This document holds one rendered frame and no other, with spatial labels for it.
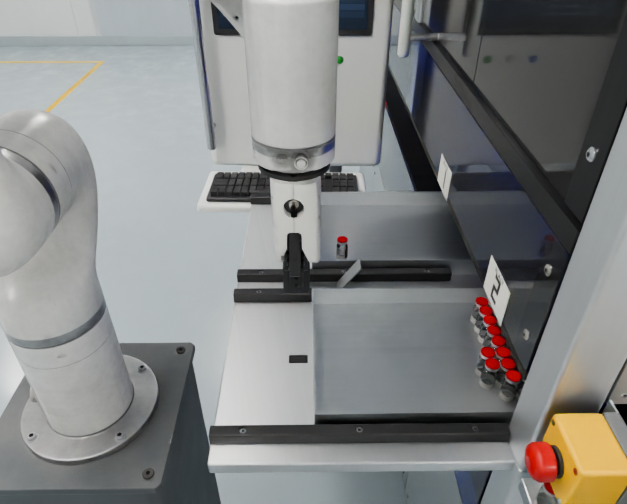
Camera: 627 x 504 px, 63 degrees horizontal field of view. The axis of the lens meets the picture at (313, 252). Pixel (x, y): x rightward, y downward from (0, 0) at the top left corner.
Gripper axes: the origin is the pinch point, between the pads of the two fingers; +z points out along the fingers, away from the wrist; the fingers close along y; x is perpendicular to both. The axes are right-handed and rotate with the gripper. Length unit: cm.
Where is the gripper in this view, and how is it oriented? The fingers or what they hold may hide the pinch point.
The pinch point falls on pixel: (296, 276)
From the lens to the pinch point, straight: 62.3
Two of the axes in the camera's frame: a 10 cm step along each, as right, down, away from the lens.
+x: -10.0, 0.0, -0.1
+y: -0.1, -5.9, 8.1
